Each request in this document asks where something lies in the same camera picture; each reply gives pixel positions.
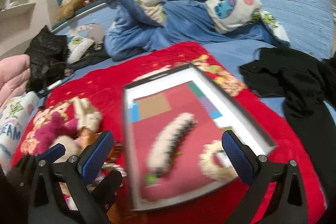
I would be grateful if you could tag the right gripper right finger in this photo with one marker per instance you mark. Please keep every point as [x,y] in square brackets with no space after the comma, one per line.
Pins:
[255,171]

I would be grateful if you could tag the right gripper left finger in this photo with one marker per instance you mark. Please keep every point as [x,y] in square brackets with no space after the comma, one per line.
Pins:
[83,172]

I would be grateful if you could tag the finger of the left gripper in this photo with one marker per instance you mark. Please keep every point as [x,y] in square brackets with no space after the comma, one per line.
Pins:
[52,154]

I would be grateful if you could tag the beige fluffy plush toy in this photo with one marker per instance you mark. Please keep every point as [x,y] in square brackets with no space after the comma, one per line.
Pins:
[71,146]

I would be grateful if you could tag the magenta fluffy plush toy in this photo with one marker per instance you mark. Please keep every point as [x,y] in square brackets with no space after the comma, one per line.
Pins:
[53,129]

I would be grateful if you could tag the snack packet by rabbit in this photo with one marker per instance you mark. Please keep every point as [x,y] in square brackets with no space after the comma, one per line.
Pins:
[87,137]

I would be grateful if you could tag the monster scream print pillow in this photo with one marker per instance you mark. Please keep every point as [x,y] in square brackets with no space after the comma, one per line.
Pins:
[14,119]

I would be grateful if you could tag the white plush rabbit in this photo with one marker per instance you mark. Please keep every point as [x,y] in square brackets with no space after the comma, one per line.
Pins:
[86,114]

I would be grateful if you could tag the red plush blanket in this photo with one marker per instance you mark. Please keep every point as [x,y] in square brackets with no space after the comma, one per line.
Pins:
[104,88]

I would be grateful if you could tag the pink quilted comforter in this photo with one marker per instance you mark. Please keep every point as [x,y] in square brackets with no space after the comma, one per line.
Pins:
[15,73]

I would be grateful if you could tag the black cardboard box tray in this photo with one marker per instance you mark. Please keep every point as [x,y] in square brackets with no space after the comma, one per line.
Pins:
[151,103]

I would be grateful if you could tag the black garment on bed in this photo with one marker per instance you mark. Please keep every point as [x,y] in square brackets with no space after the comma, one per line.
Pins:
[307,85]

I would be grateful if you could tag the black puffer jacket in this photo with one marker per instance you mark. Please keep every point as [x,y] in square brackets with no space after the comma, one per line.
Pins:
[48,55]

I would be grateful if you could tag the dark clothing by pillow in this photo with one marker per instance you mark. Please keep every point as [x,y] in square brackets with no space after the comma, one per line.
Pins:
[93,55]

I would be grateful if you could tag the small monster print pillow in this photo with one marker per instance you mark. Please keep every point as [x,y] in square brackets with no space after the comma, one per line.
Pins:
[82,39]

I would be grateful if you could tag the blue monster print blanket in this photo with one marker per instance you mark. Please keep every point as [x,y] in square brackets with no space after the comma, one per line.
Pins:
[148,25]

